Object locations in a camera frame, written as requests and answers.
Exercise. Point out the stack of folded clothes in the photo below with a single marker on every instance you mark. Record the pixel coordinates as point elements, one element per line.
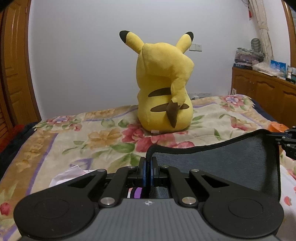
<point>248,57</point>

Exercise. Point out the white strawberry print cloth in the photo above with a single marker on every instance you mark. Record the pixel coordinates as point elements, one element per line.
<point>287,199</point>

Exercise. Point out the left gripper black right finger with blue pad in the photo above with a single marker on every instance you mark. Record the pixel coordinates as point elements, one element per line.
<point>174,181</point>

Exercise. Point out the tied beige curtain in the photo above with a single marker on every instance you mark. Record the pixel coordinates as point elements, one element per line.
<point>257,8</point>

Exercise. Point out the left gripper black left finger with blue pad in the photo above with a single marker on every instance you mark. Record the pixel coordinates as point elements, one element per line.
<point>118,184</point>

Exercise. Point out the wooden sideboard cabinet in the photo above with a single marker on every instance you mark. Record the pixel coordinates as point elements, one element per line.
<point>275,96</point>

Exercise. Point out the floral bed blanket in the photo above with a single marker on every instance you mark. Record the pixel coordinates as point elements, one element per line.
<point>107,140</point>

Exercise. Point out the white wall switch plate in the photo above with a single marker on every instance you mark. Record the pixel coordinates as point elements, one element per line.
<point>196,47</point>

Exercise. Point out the orange lidded cup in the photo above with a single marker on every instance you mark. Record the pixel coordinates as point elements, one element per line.
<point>276,127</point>

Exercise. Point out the wooden louvered wardrobe door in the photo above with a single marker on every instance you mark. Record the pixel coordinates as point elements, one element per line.
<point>18,101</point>

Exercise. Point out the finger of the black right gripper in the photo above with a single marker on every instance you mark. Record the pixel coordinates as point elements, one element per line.
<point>288,142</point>

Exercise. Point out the yellow Pikachu plush toy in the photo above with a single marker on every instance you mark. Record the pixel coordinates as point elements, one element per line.
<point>162,73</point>

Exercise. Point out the blue picture box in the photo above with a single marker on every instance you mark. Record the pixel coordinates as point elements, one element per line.
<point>279,67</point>

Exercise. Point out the purple and grey towel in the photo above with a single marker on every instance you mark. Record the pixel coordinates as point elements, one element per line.
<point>251,160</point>

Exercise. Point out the white tissue box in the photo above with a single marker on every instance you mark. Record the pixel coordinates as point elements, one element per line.
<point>71,173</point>

